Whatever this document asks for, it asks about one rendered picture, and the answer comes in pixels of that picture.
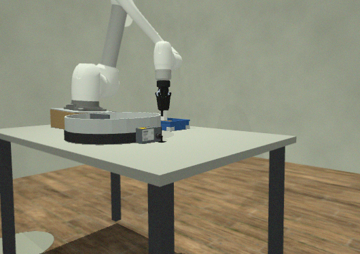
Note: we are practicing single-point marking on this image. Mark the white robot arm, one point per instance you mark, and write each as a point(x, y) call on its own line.
point(88, 82)

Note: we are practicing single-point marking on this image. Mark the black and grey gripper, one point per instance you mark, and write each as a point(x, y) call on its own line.
point(163, 97)

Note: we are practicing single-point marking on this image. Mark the blue crate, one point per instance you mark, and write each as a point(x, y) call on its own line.
point(175, 124)

